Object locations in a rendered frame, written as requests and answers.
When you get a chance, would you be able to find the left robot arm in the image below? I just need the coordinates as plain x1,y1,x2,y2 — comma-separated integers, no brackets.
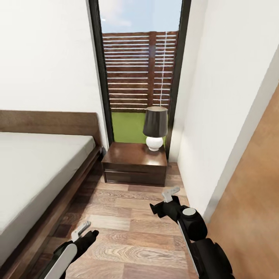
33,220,99,279

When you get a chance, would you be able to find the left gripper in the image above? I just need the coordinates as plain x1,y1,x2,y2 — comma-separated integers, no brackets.
77,230,99,255

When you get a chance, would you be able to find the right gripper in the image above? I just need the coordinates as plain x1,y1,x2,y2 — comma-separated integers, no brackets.
150,196,181,218

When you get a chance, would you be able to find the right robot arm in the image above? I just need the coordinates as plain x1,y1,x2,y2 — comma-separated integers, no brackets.
150,186,235,279

